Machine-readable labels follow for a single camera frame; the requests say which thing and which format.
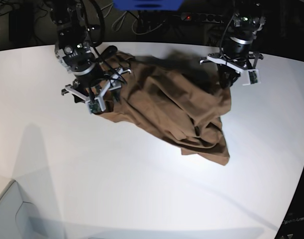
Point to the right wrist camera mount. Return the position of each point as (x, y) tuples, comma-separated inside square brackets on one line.
[(96, 104)]

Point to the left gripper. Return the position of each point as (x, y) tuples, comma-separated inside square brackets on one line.
[(228, 72)]

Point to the blue box overhead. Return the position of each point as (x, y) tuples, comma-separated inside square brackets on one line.
[(147, 4)]

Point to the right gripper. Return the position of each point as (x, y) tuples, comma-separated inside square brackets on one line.
[(90, 76)]

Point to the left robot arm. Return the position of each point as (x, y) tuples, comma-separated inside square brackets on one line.
[(246, 20)]

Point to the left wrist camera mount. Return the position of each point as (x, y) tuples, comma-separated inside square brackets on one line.
[(249, 64)]

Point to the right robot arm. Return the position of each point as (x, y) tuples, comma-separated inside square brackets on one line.
[(76, 51)]

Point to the black power strip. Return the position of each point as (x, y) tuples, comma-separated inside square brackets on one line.
[(201, 17)]

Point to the brown t-shirt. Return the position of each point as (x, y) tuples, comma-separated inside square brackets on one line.
[(175, 103)]

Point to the white cabinet at corner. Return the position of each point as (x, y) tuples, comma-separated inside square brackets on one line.
[(29, 209)]

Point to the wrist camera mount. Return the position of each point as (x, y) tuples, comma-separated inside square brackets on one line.
[(249, 64), (96, 104)]

